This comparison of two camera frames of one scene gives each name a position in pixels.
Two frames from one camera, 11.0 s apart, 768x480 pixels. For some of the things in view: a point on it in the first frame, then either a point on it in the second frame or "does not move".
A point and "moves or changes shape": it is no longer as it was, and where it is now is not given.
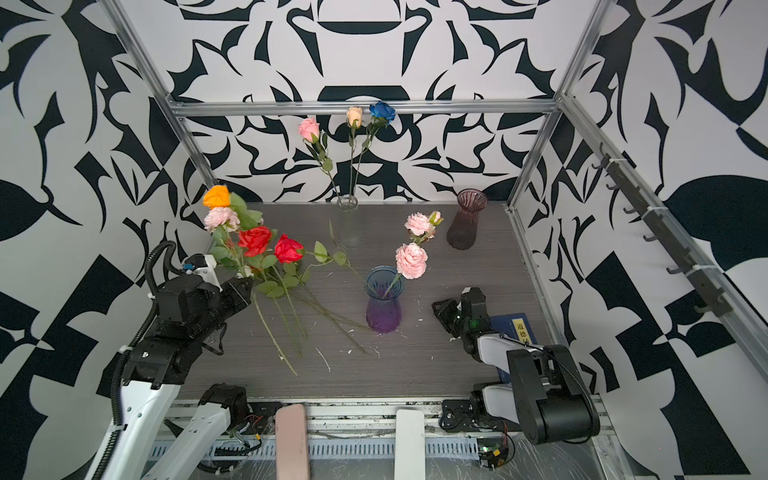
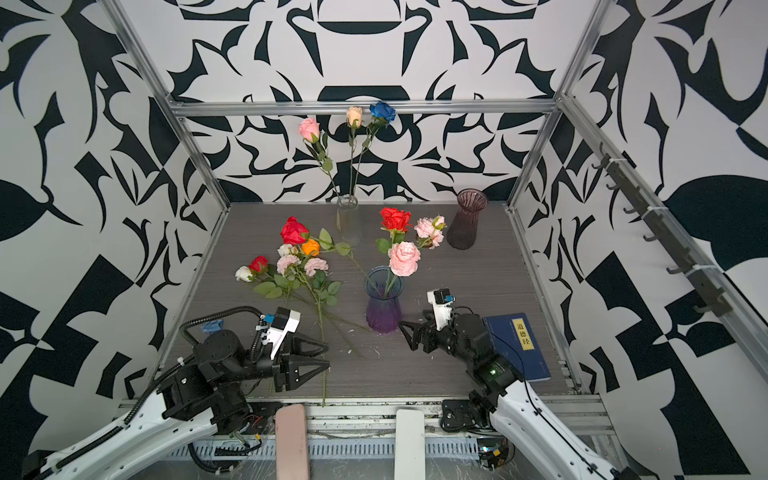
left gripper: x=237 y=294 → x=292 y=379
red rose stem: x=290 y=250 → x=395 y=222
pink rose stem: x=316 y=142 does not move
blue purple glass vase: x=384 y=287 does not move
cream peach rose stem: x=354 y=117 does not move
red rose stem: x=255 y=241 → x=295 y=232
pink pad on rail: x=292 y=454 does not move
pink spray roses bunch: x=411 y=258 moves or changes shape
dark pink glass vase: x=463 y=225 does not move
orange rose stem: x=219 y=196 → x=311 y=247
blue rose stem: x=382 y=114 does not move
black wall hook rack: x=717 y=301 does not move
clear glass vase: x=347 y=205 does not move
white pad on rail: x=410 y=445 does not move
